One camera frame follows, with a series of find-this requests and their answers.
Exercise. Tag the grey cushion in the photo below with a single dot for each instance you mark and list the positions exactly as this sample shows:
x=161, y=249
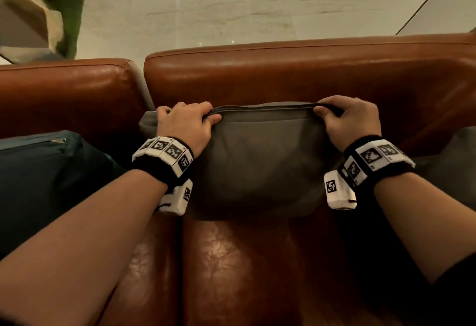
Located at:
x=260, y=158
x=453, y=173

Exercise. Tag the brown leather sofa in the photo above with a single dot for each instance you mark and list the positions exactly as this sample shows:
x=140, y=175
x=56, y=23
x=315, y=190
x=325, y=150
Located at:
x=260, y=73
x=74, y=95

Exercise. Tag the person's left hand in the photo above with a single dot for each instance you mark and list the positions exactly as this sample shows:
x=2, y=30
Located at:
x=184, y=125

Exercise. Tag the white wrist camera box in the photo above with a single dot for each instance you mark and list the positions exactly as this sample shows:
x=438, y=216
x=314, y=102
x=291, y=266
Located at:
x=178, y=199
x=336, y=192

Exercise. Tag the person's right hand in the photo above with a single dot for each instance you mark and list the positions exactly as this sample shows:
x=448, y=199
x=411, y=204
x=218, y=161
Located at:
x=353, y=121

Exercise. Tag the teal cushion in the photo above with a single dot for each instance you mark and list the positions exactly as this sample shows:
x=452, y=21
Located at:
x=48, y=173

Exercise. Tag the green plant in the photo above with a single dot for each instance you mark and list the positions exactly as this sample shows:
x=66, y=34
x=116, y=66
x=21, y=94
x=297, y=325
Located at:
x=72, y=9

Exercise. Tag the person's right forearm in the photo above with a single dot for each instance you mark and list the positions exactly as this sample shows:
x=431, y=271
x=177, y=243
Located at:
x=420, y=218

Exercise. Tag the beige angular planter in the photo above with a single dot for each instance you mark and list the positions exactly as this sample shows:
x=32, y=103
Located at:
x=22, y=28

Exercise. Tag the black marker wristband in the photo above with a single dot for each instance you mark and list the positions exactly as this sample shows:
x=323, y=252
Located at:
x=163, y=151
x=372, y=158

